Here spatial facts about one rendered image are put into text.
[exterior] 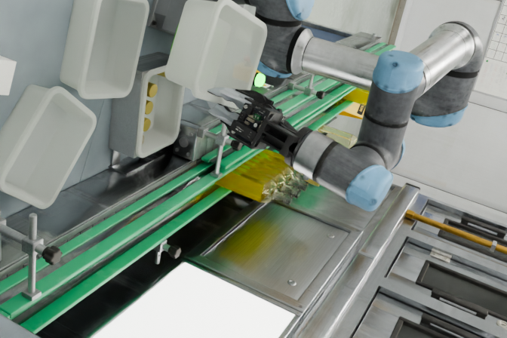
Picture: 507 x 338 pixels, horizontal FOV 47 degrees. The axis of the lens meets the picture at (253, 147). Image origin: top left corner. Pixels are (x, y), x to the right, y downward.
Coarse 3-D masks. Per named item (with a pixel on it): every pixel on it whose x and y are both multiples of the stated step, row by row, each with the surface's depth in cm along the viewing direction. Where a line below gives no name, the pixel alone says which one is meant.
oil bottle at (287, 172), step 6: (258, 156) 177; (252, 162) 174; (258, 162) 174; (264, 162) 174; (270, 162) 175; (276, 162) 176; (270, 168) 172; (276, 168) 172; (282, 168) 173; (288, 168) 173; (282, 174) 170; (288, 174) 171; (288, 180) 171
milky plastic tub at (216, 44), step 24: (192, 0) 99; (192, 24) 99; (216, 24) 97; (240, 24) 114; (264, 24) 113; (192, 48) 98; (216, 48) 114; (240, 48) 117; (168, 72) 100; (192, 72) 98; (216, 72) 117; (240, 72) 116; (216, 96) 105
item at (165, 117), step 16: (144, 80) 134; (160, 80) 151; (144, 96) 135; (160, 96) 153; (176, 96) 151; (144, 112) 138; (160, 112) 154; (176, 112) 153; (160, 128) 156; (176, 128) 154; (144, 144) 148; (160, 144) 150
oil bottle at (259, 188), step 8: (240, 168) 167; (232, 176) 164; (240, 176) 163; (248, 176) 164; (256, 176) 165; (224, 184) 166; (232, 184) 165; (240, 184) 164; (248, 184) 163; (256, 184) 161; (264, 184) 161; (272, 184) 162; (240, 192) 165; (248, 192) 163; (256, 192) 162; (264, 192) 161; (272, 192) 161; (256, 200) 163; (264, 200) 162
